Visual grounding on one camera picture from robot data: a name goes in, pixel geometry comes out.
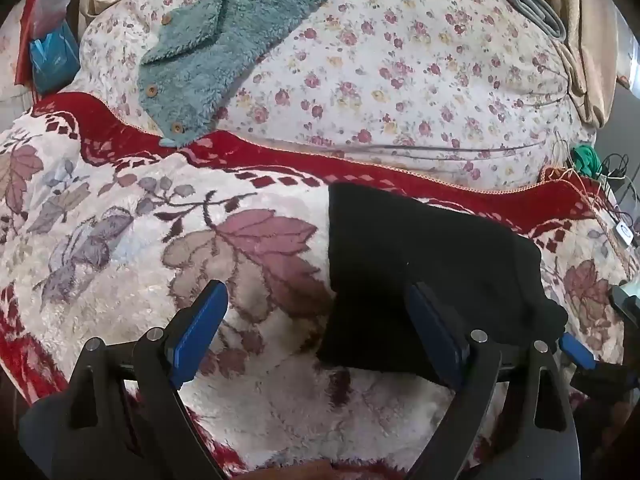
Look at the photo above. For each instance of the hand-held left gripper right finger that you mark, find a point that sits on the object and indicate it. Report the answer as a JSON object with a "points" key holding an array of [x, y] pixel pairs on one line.
{"points": [[435, 330]]}

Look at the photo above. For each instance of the blue plastic bag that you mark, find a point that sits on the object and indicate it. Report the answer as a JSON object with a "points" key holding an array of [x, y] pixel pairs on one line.
{"points": [[52, 60]]}

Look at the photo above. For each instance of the teal fleece garment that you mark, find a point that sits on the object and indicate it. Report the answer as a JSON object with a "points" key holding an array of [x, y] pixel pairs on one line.
{"points": [[225, 35]]}

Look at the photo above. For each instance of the clear plastic bag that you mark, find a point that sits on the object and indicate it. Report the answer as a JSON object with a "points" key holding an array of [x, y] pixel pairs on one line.
{"points": [[52, 7]]}

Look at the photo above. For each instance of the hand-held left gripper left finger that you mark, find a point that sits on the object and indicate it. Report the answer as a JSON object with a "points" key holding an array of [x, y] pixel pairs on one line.
{"points": [[200, 325]]}

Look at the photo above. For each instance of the red leaf-patterned blanket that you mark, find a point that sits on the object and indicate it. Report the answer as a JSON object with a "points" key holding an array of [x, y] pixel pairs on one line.
{"points": [[125, 270]]}

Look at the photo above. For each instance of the pale floral pillow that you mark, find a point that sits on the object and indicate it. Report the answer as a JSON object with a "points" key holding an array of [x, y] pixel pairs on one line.
{"points": [[12, 60]]}

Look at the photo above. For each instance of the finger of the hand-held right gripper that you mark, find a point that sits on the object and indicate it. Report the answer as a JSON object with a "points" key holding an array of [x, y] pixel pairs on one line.
{"points": [[577, 350]]}

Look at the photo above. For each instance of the red bag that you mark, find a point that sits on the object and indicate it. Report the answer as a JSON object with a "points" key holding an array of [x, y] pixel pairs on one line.
{"points": [[27, 25]]}

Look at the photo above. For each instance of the white floral quilt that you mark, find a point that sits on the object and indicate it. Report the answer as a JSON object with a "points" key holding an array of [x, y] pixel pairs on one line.
{"points": [[400, 60]]}

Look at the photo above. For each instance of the white charger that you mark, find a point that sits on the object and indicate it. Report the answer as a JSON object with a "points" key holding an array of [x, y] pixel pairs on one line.
{"points": [[623, 233]]}

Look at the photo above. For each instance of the black pants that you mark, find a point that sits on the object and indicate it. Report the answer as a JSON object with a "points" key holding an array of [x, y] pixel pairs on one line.
{"points": [[425, 250]]}

